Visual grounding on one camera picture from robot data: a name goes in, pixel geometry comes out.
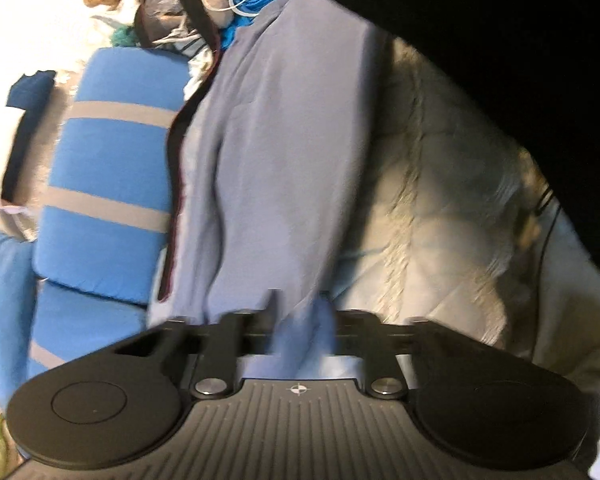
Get blue-grey sweatpants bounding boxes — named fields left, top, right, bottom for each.
left=150, top=0, right=387, bottom=379

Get quilted white bedspread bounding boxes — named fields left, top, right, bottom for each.
left=329, top=40, right=543, bottom=357

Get left blue striped pillow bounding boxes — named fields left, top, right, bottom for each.
left=27, top=281, right=145, bottom=378

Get blue striped pillow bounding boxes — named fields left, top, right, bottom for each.
left=27, top=281, right=145, bottom=378
left=34, top=48, right=188, bottom=304

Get right blue striped pillow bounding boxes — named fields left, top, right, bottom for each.
left=34, top=48, right=188, bottom=304

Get plain blue pillow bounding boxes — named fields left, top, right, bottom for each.
left=0, top=230, right=36, bottom=410

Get white striped cloth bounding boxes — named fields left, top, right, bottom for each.
left=151, top=28, right=213, bottom=101

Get dark navy cushion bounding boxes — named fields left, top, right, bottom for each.
left=1, top=70, right=56, bottom=203

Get teal yarn item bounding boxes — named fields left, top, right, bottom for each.
left=110, top=25, right=140, bottom=48

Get beige plush toy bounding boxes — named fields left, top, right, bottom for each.
left=201, top=0, right=235, bottom=29

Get black strap red edge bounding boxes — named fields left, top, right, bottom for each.
left=157, top=0, right=222, bottom=301

